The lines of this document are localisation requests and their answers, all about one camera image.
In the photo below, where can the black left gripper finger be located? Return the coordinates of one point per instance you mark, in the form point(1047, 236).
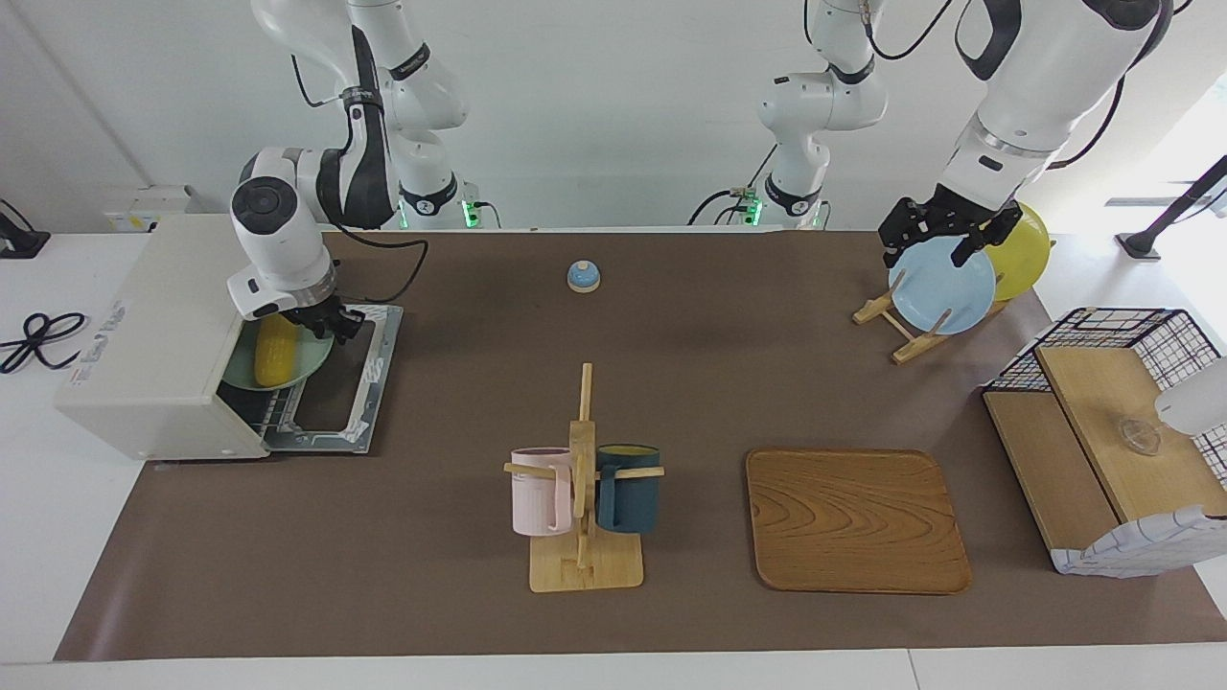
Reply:
point(894, 251)
point(968, 247)

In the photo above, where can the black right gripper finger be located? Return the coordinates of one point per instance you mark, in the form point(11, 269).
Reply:
point(318, 333)
point(349, 326)

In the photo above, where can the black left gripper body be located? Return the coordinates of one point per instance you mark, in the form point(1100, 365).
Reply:
point(944, 213)

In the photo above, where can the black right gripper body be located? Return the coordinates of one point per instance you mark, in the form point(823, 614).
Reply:
point(316, 314)

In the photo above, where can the pale green plate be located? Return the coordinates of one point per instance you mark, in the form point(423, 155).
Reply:
point(312, 359)

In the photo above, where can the yellow corn cob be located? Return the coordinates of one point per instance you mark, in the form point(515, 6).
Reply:
point(276, 356)

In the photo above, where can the cream toaster oven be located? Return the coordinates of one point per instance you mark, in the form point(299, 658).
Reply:
point(153, 326)

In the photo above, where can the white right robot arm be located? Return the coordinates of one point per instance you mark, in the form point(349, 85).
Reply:
point(278, 240)

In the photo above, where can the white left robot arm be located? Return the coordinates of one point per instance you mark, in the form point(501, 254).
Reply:
point(1045, 77)

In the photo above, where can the light blue plate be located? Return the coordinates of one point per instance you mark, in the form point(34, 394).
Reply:
point(944, 292)

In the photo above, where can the yellow plate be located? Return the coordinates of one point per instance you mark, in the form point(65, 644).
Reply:
point(1026, 254)

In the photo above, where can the wooden plate rack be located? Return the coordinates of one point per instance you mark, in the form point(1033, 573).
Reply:
point(911, 347)

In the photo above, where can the white power box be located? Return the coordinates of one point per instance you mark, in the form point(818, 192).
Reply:
point(144, 206)

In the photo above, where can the blue call bell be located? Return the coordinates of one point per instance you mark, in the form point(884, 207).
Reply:
point(584, 278)

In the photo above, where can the small clear glass cup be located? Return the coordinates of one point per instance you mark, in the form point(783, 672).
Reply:
point(1139, 436)

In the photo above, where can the pink mug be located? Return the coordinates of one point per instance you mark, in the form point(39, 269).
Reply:
point(537, 498)

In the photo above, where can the brown table mat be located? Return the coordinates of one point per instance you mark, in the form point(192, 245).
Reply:
point(431, 575)

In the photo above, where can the white rounded cylinder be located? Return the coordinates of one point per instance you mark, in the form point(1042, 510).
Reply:
point(1193, 402)

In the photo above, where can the wooden serving tray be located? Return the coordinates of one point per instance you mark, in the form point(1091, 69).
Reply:
point(853, 522)

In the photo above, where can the black clamp base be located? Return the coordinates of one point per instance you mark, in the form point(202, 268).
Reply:
point(19, 244)

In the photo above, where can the dark teal mug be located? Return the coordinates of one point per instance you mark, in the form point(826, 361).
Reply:
point(628, 498)

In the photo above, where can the wooden mug tree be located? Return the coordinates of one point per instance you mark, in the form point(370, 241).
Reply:
point(585, 565)

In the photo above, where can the black camera stand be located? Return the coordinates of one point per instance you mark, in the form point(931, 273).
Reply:
point(1141, 244)

